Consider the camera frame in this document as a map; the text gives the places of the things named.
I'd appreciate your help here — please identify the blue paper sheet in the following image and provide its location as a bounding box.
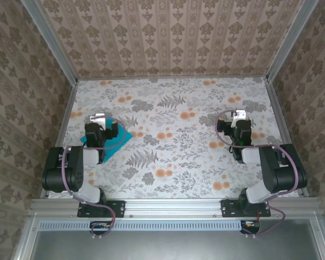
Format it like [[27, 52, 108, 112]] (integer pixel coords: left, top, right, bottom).
[[80, 119, 133, 163]]

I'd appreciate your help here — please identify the grey metal sheet panel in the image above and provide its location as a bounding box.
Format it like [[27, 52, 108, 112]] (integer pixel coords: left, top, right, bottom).
[[29, 219, 323, 260]]

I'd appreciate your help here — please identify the floral table cover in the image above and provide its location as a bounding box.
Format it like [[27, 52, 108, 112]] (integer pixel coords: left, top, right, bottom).
[[47, 77, 300, 200]]

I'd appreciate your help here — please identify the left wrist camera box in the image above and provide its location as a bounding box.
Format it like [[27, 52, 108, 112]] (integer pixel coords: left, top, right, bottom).
[[88, 113, 107, 129]]

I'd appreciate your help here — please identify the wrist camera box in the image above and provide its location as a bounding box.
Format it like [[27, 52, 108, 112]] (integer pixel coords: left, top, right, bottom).
[[231, 109, 246, 128], [88, 113, 107, 129]]

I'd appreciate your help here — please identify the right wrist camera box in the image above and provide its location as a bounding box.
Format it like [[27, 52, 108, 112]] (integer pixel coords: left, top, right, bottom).
[[231, 109, 246, 128]]

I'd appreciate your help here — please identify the aluminium table side rail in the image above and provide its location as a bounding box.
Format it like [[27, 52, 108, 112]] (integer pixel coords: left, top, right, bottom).
[[40, 81, 79, 200], [264, 78, 309, 197]]

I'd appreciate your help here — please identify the thin aluminium table rail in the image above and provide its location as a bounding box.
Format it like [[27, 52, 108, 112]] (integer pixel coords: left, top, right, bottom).
[[77, 75, 269, 81]]

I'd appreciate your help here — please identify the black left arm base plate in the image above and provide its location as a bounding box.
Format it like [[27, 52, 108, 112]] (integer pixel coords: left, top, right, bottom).
[[77, 199, 125, 218]]

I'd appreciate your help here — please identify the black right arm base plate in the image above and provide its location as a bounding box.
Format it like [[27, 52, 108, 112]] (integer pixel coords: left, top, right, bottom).
[[221, 199, 271, 218]]

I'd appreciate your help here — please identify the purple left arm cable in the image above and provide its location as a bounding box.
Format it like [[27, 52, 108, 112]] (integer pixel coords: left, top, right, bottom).
[[61, 116, 127, 241]]

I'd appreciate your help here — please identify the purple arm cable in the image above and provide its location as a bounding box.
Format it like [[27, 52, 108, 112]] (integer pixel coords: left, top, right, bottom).
[[61, 116, 127, 241], [216, 109, 301, 239]]

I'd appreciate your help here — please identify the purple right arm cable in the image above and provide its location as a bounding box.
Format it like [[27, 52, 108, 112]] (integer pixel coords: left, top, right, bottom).
[[216, 109, 301, 239]]

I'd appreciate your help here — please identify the aluminium frame post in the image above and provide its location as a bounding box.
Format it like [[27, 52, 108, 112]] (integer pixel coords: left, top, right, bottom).
[[265, 0, 319, 82], [21, 0, 79, 83]]

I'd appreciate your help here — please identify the aluminium mounting rail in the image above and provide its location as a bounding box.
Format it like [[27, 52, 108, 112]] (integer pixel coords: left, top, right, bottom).
[[29, 197, 322, 217]]

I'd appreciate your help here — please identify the grey slotted cable duct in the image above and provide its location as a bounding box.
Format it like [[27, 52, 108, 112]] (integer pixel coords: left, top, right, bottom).
[[39, 219, 261, 231]]

